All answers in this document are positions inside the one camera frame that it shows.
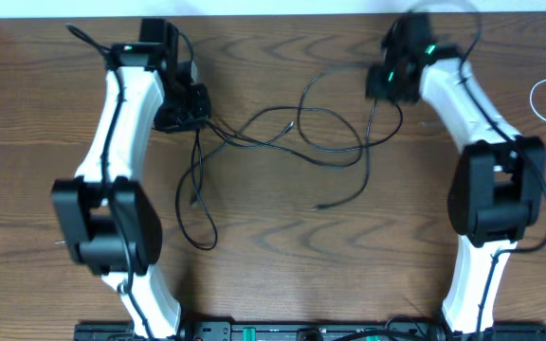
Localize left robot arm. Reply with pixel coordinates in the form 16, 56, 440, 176
51, 18, 211, 340

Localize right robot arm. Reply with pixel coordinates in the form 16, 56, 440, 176
366, 10, 546, 340

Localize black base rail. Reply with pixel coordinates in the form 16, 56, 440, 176
73, 317, 546, 341

